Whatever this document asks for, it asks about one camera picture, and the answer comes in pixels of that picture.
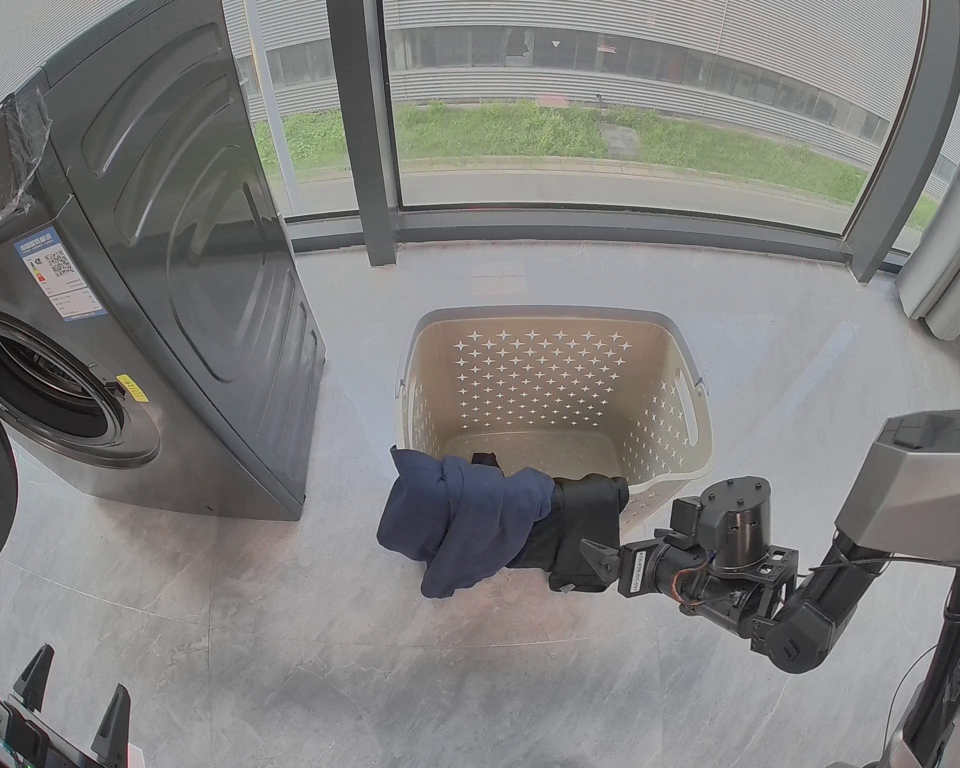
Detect washing machine door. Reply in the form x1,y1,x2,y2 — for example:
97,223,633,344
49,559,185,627
0,429,20,558

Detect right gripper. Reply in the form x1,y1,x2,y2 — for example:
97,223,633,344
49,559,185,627
580,538,714,602

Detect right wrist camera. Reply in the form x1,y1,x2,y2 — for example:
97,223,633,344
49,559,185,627
655,495,707,553

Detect black garment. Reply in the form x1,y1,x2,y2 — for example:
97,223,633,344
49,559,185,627
470,451,632,596

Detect cream laundry basket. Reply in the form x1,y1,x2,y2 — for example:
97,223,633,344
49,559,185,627
393,305,713,528

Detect grey washing machine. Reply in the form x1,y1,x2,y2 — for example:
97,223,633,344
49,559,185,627
0,0,328,523

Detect white curtain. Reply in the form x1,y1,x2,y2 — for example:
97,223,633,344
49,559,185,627
895,196,960,343

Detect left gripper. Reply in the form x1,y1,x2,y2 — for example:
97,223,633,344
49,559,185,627
0,642,138,768

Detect dark blue garment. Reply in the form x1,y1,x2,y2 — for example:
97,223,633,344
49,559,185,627
376,445,558,600

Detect window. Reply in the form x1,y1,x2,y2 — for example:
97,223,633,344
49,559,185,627
0,0,960,286

